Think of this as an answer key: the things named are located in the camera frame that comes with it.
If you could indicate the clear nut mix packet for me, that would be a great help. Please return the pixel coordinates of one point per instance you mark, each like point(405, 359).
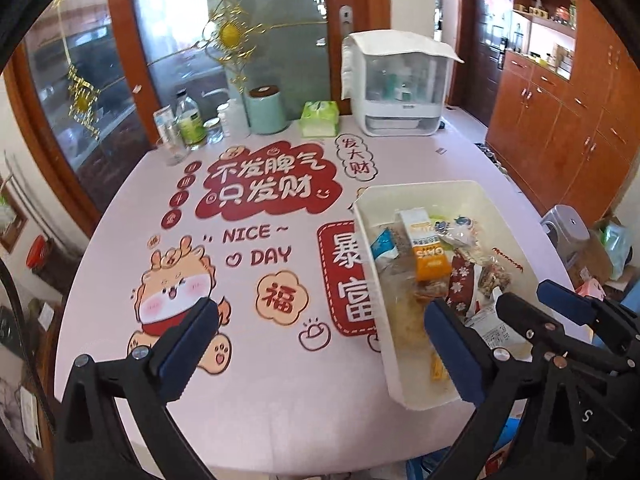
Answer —
point(495, 275)

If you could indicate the white plastic bottle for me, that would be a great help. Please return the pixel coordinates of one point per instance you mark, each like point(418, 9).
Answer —
point(238, 120)

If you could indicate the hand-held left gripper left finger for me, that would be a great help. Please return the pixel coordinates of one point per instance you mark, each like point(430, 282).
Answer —
point(192, 342)

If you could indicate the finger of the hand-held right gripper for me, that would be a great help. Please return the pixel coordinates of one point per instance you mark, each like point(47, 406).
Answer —
point(570, 300)
point(525, 317)

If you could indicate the clear bottle green label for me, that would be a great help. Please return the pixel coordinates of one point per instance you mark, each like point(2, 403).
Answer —
point(191, 122)

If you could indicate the green plastic bag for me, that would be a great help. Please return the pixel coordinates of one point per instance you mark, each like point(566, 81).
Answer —
point(615, 250)

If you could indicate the brown wooden cabinet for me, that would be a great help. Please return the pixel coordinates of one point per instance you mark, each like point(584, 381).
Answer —
point(560, 125)

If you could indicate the large gold door ornament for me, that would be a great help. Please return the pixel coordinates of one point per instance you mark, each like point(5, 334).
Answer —
point(230, 35)

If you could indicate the metal can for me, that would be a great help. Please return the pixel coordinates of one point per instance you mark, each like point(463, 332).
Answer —
point(174, 132)

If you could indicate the white cup storage cabinet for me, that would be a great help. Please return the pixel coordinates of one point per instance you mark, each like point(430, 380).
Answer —
point(400, 95)

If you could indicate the small white pill bottle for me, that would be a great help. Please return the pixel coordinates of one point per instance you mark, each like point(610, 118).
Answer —
point(223, 121)

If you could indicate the blueberry bread packet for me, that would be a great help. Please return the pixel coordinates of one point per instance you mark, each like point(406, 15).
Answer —
point(457, 232)

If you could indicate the wall shelf with items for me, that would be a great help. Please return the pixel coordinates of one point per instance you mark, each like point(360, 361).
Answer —
point(545, 15)

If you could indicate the white plastic storage bin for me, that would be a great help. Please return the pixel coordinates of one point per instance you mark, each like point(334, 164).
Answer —
point(380, 370)

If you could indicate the small gold door ornament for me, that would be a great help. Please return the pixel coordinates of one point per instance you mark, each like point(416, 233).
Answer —
point(82, 100)

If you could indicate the white cloth cover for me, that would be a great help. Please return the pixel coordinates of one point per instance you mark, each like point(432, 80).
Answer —
point(395, 42)

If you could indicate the red lidded container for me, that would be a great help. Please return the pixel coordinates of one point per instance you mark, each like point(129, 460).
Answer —
point(37, 252)

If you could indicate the dark wooden entry door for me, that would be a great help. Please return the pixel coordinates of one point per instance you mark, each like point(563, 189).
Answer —
point(482, 45)

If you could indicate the blue white snack packet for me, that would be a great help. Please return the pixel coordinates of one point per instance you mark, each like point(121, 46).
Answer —
point(384, 245)

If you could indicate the green tissue pack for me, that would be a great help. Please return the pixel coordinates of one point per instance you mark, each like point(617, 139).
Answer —
point(320, 120)

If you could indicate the drinking glass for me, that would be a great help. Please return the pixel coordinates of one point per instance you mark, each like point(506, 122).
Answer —
point(172, 152)

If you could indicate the cardboard box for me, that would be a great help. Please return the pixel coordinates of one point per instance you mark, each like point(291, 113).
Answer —
point(590, 265)

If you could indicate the small glass jar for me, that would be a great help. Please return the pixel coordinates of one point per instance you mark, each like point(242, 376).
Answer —
point(214, 131)

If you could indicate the teal canister brown lid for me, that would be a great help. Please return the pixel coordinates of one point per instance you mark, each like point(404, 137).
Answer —
point(266, 112)

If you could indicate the large clear bread packet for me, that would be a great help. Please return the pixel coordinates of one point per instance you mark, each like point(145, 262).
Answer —
point(397, 277)

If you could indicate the yellow pastry clear packet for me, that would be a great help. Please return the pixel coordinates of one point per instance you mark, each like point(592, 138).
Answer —
point(410, 325)

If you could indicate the white carton box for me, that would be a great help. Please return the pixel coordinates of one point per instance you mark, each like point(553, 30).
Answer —
point(161, 121)

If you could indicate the wooden picture frame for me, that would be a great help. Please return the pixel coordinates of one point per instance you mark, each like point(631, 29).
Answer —
point(12, 220)

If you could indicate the dark snowflake snack packet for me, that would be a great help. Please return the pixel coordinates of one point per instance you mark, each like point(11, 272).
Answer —
point(462, 285)

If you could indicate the white red-edged snack packet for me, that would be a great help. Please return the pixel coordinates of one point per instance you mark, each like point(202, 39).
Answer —
point(492, 332)

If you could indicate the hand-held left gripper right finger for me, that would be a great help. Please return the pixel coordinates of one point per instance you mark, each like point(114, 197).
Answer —
point(452, 355)

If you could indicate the small orange snack packet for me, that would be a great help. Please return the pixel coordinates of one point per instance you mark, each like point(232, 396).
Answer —
point(438, 367)

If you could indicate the orange white snack bar packet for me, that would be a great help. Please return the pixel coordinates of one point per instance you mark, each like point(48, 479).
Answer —
point(429, 262)

